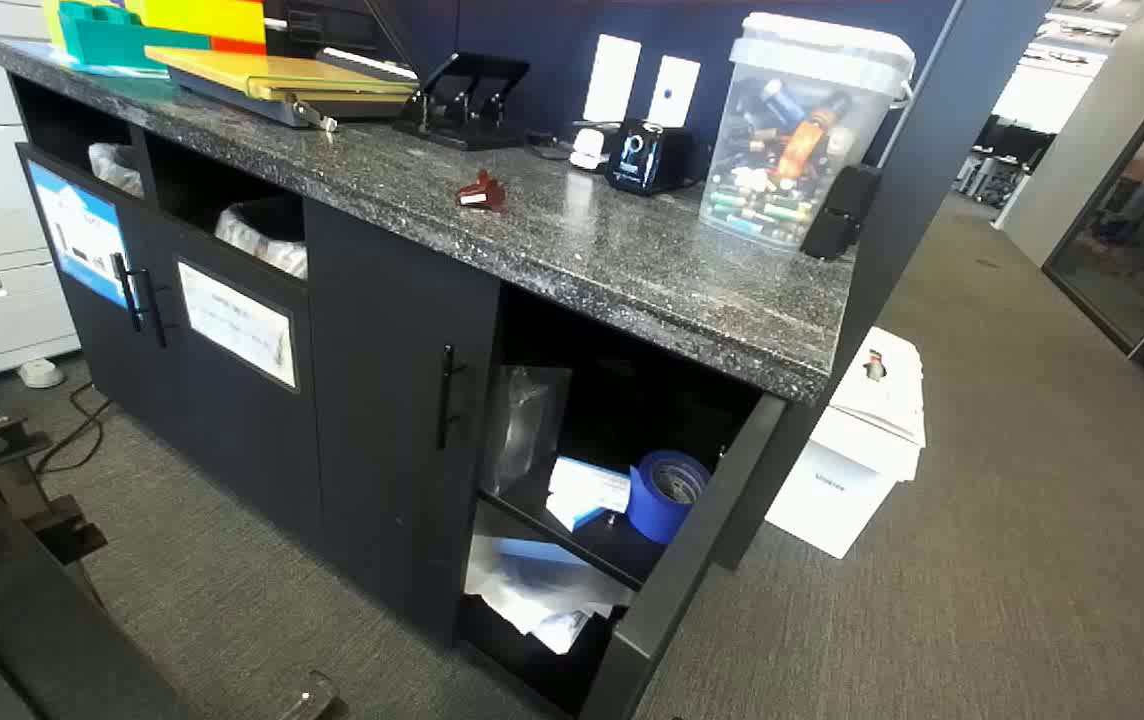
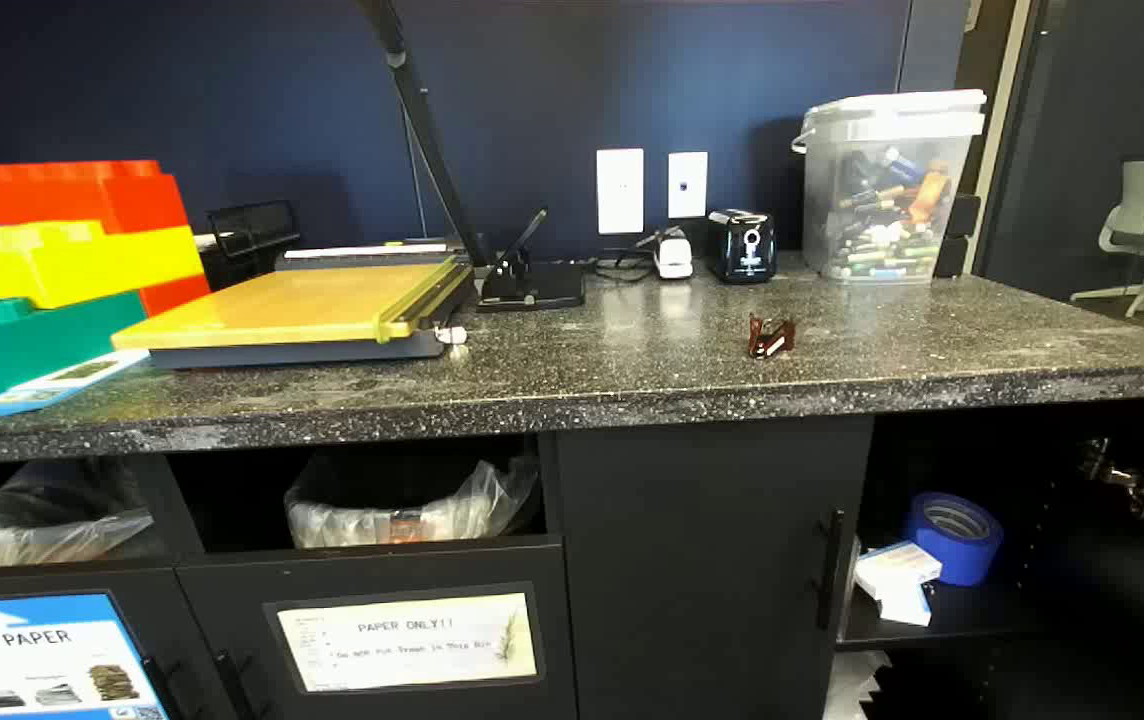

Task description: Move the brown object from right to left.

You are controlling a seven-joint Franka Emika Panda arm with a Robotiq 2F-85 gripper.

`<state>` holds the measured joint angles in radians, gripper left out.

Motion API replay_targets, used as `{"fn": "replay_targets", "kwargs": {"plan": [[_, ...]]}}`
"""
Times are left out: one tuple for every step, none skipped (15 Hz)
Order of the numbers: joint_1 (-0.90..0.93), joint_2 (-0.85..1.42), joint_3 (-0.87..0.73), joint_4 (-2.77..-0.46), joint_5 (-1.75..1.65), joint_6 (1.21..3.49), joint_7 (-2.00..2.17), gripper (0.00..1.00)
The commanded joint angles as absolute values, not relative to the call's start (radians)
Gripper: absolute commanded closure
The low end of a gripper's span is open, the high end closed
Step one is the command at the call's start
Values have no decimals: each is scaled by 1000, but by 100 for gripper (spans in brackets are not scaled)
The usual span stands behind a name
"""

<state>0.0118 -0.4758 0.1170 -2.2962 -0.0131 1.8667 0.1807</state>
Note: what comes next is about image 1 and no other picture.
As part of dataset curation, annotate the tall white wall plate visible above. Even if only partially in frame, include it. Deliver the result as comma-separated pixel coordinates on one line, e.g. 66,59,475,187
578,32,647,131

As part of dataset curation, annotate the white blue packet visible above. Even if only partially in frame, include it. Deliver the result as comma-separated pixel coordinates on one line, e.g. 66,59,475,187
539,453,636,536

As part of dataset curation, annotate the black cabinet with granite counter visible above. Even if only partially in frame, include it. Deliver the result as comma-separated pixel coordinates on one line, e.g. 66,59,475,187
0,30,859,720

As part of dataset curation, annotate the clear plastic lidded container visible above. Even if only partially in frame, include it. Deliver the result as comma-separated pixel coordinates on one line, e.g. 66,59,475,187
697,7,921,249

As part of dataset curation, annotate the white cardboard box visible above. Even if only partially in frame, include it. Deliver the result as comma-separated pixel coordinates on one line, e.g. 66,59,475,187
761,323,931,563

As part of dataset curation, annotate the green plastic tray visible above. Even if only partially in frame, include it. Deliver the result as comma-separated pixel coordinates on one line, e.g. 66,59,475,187
50,0,178,81

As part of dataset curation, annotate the open black cabinet door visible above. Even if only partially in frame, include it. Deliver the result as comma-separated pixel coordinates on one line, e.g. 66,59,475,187
578,392,791,720

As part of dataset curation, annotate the small white device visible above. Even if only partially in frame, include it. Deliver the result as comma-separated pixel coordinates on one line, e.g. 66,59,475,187
564,125,611,178

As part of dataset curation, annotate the black hole punch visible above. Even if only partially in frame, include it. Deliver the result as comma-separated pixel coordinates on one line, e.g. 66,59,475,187
406,47,535,151

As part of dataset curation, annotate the long black door handle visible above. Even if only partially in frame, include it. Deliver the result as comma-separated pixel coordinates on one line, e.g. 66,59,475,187
433,342,465,456

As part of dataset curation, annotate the black pencil sharpener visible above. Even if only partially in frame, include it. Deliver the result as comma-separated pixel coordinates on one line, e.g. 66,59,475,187
605,122,690,202

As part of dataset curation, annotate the large white bin liner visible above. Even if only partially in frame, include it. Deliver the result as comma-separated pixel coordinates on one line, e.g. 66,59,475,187
210,198,313,285

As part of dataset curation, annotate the clear plastic bag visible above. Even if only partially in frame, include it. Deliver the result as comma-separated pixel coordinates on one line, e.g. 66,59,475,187
483,360,575,500

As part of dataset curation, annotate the black rectangular box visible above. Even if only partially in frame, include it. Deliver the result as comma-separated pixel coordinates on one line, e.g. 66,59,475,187
794,161,888,264

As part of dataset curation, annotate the small white bin liner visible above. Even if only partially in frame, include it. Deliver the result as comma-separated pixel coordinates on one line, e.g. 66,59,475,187
84,136,149,204

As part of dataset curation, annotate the yellow paper trimmer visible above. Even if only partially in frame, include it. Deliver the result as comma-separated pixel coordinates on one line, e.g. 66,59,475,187
144,42,422,131

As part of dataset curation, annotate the blue white door label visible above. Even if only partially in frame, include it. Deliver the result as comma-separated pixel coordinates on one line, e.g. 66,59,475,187
24,161,141,315

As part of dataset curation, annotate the black floor cable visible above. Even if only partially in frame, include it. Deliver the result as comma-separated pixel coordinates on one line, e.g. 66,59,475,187
27,377,119,481

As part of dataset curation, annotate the yellow orange paper stack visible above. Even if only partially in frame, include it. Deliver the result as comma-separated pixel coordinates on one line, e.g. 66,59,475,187
125,0,270,59

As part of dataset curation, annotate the blue tape roll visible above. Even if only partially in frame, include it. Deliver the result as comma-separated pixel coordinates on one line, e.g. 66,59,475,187
622,443,715,547

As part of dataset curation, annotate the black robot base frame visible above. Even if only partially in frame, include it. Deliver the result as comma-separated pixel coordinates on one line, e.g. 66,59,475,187
0,412,342,720

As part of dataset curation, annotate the white papers pile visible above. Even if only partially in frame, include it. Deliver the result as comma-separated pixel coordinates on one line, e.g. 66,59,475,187
458,534,636,661

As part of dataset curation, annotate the short white wall plate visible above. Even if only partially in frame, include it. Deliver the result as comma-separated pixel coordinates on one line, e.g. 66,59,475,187
644,52,707,136

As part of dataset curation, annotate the small brown object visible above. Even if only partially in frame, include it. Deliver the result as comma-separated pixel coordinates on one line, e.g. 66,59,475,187
451,169,513,215

